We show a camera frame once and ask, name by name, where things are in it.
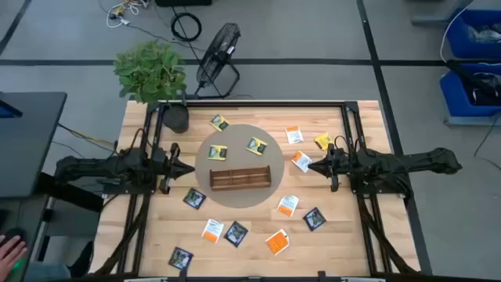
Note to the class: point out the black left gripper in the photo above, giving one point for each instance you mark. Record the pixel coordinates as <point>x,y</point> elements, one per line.
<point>166,172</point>

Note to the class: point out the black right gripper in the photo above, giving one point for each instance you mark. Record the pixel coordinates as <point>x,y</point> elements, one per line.
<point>340,166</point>

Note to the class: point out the white orange tea packet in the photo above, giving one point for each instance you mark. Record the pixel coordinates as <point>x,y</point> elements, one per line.
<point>288,205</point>
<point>294,135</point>
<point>301,160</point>
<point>212,230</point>

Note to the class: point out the green yellow tea packet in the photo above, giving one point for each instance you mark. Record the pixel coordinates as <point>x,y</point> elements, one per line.
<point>219,123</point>
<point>217,152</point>
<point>256,146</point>
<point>323,141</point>

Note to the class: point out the dark blue tea packet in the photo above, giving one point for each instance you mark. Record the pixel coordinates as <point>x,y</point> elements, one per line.
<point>194,198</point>
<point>314,219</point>
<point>181,258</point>
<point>236,234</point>

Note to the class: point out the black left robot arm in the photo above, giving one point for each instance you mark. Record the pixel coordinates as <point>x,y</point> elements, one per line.
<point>98,168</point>

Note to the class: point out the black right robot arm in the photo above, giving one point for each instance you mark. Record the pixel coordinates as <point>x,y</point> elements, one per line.
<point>411,162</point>

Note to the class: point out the wooden tea organizer tray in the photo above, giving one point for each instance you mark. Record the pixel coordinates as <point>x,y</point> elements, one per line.
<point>240,184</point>

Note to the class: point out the round grey mat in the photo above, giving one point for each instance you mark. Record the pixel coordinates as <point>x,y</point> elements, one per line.
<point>235,137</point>

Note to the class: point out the green potted plant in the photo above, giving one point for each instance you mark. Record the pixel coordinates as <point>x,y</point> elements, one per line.
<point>150,72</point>

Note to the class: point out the black floor fan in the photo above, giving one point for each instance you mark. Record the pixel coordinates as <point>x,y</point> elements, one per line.
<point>225,51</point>

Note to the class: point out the blue storage bin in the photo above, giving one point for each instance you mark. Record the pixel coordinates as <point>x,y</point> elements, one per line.
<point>454,98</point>
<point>458,39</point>

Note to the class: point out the black desk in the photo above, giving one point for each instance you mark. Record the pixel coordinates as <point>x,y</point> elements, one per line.
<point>31,145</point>

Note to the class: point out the black case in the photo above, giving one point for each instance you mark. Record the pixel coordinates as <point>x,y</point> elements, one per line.
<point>184,2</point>

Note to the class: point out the person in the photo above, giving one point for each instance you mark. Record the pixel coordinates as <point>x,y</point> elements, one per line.
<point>47,272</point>

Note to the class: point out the black computer mouse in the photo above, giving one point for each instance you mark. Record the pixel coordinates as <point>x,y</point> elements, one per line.
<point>17,232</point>

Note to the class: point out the blue lit screen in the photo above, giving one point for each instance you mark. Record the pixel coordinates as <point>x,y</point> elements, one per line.
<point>8,111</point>

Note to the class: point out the person's hand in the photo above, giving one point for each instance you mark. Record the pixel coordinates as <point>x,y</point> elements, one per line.
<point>9,254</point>

